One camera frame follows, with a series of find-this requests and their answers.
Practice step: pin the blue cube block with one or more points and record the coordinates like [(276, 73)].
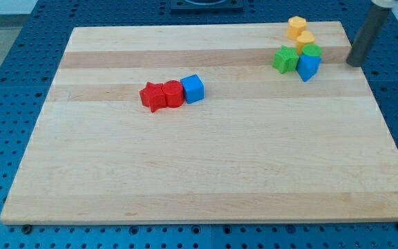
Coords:
[(193, 88)]

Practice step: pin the blue triangle block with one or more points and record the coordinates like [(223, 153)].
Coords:
[(307, 66)]

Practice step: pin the red cylinder block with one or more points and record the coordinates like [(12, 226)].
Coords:
[(174, 93)]

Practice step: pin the red star block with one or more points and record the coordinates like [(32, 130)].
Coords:
[(153, 97)]

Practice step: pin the wooden board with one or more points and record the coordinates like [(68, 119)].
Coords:
[(261, 147)]

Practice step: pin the green star block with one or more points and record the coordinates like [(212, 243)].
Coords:
[(285, 59)]

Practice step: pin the green cylinder block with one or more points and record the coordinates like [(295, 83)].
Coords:
[(312, 50)]

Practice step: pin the yellow heart block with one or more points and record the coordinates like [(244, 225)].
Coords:
[(305, 38)]

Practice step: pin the yellow hexagon block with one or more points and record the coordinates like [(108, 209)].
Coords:
[(295, 26)]

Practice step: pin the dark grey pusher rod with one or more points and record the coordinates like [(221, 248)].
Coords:
[(368, 32)]

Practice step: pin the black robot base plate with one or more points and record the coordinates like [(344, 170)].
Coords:
[(205, 5)]

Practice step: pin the white rod mount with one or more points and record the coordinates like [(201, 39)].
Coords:
[(385, 3)]

